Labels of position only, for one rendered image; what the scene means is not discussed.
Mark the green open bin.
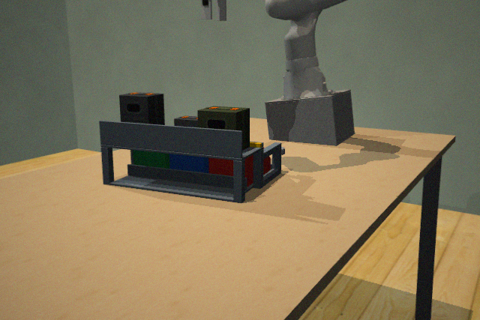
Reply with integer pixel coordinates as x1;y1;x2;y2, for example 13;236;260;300
133;150;170;169

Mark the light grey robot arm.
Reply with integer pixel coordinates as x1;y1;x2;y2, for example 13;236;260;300
265;0;346;99

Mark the dark grey metal shelf rack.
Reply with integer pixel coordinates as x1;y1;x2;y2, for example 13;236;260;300
99;121;285;203

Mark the red open bin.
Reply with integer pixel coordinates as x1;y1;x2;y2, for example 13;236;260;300
208;155;271;186

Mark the blue bin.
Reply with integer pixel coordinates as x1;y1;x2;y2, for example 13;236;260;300
169;154;209;173

